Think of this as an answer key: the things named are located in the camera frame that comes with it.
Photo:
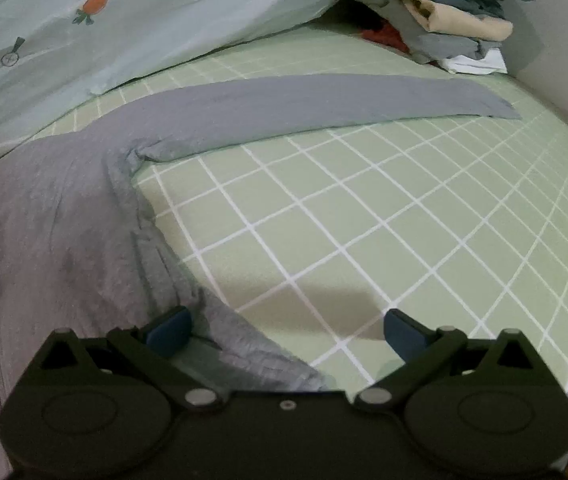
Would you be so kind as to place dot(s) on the carrot print light quilt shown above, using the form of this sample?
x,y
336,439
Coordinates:
x,y
164,15

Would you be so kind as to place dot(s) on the pile of folded clothes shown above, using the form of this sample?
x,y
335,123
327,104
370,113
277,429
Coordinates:
x,y
438,46
468,22

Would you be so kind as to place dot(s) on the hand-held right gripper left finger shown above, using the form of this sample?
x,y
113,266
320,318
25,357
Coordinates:
x,y
170,331

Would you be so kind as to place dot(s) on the green checked bed sheet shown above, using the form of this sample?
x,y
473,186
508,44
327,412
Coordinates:
x,y
388,210

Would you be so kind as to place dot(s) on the grey zip jacket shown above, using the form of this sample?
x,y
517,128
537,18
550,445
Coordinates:
x,y
59,240

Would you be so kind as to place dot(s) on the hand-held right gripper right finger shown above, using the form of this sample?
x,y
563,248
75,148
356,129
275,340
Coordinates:
x,y
402,334

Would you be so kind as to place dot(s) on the white folded cloth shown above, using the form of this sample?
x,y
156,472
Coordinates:
x,y
476,65

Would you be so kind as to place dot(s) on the red cloth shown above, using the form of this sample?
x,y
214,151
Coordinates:
x,y
389,36

